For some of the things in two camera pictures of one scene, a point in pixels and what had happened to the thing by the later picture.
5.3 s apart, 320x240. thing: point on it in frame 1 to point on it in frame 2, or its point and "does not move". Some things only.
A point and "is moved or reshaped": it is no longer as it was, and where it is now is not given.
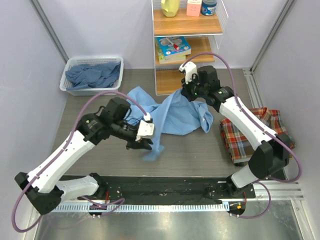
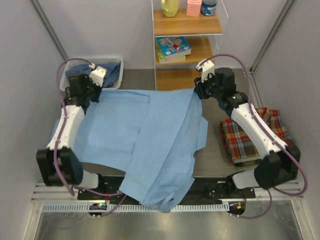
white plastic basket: [86, 90] does not move
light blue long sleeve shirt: [178, 115] is moved or reshaped
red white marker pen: [175, 46] does not move
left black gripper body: [126, 133] to [93, 92]
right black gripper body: [193, 90] to [207, 89]
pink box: [193, 8] does not move
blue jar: [208, 7] does not move
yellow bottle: [170, 8] does not move
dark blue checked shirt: [93, 75] does not move
